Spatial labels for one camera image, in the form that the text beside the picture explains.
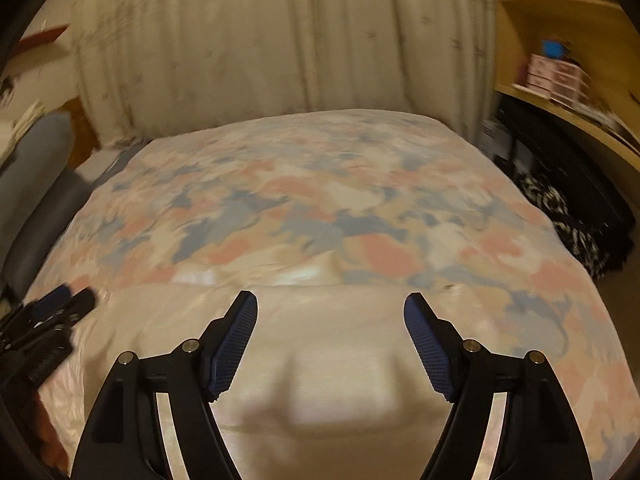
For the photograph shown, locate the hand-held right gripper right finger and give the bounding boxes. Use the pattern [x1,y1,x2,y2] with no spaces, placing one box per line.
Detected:
[404,292,594,480]

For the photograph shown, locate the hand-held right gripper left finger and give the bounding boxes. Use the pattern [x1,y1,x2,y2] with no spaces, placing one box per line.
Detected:
[70,290,259,480]

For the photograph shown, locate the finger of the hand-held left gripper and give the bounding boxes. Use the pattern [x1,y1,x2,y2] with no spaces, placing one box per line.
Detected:
[0,282,73,333]
[5,287,97,351]

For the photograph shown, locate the white shiny puffer jacket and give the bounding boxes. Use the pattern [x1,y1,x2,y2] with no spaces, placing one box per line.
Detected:
[30,269,503,480]

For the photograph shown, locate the black patterned clothes pile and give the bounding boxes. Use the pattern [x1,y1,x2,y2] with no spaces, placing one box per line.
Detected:
[494,94,637,263]

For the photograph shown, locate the dark grey pillow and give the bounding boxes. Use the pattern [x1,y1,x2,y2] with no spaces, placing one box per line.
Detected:
[9,167,97,288]

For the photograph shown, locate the floral pastel blanket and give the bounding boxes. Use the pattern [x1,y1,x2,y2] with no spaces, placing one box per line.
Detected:
[24,109,632,480]

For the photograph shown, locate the white folded cloth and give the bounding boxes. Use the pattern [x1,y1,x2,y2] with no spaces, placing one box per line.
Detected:
[0,101,47,162]

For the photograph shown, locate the black and white patterned cloth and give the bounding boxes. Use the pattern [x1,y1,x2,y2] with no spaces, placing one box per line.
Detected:
[514,174,612,282]

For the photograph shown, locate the white cardboard box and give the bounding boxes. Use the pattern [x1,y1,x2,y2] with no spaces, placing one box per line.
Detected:
[479,116,502,157]

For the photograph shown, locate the pink drawer organiser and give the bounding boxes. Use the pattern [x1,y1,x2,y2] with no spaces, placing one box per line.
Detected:
[526,51,592,107]

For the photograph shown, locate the cream leaf-print curtain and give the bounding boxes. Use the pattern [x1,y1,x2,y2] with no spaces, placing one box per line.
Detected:
[74,0,502,137]

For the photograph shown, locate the wooden desk shelving unit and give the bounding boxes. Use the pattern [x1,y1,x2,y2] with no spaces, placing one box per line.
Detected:
[491,0,640,173]

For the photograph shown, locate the cartoon face wall sticker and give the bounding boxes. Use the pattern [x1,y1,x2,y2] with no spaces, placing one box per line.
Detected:
[0,74,22,107]

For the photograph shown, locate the red wall shelf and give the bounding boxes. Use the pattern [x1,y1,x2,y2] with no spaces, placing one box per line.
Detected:
[12,24,72,59]

